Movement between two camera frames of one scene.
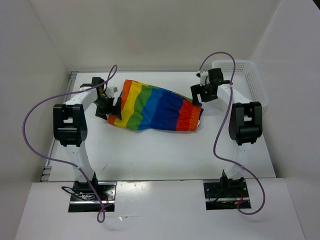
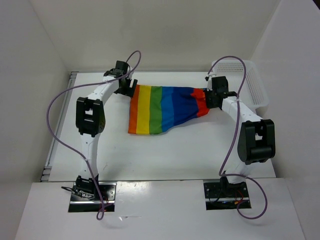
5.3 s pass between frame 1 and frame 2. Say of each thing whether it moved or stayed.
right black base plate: stayed
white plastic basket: stayed
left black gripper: moved
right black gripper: moved
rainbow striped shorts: moved
